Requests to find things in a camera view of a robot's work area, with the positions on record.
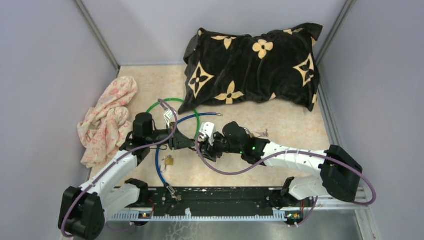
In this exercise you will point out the green cable lock loop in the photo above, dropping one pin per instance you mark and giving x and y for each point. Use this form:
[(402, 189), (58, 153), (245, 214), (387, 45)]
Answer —
[(196, 115)]

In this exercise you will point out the black Kaijing padlock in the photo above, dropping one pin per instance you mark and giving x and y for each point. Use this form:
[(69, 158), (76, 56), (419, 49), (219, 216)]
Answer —
[(193, 147)]

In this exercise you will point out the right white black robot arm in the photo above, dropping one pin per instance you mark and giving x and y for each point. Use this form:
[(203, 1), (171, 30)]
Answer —
[(330, 172)]

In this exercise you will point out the small brass padlock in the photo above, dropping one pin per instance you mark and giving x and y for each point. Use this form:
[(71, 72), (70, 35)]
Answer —
[(167, 161)]

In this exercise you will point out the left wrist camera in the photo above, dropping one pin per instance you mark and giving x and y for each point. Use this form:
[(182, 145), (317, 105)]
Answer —
[(168, 115)]

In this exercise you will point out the pink floral white cloth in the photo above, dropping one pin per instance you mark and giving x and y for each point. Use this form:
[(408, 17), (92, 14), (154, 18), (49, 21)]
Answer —
[(106, 125)]

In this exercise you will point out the black pillow with beige flowers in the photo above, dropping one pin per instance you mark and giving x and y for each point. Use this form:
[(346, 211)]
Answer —
[(224, 69)]

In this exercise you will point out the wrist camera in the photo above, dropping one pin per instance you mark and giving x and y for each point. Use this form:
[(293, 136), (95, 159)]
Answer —
[(206, 131), (168, 115)]

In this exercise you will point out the blue cable lock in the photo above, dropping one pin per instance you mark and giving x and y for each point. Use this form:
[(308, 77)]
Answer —
[(157, 161)]

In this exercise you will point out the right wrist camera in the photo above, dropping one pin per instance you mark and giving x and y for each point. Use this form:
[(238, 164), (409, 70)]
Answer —
[(206, 131)]

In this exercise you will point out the aluminium frame rail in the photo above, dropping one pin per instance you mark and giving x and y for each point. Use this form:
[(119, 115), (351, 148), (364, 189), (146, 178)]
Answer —
[(139, 203)]

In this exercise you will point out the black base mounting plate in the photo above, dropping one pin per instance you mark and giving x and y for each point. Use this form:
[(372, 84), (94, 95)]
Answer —
[(222, 203)]

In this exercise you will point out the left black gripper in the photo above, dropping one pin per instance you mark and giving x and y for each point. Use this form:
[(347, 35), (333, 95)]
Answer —
[(174, 141)]

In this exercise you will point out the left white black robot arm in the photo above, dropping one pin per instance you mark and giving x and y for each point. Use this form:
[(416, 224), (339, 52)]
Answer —
[(109, 179)]

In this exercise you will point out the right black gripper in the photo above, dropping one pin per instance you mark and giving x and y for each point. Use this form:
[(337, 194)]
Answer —
[(210, 151)]

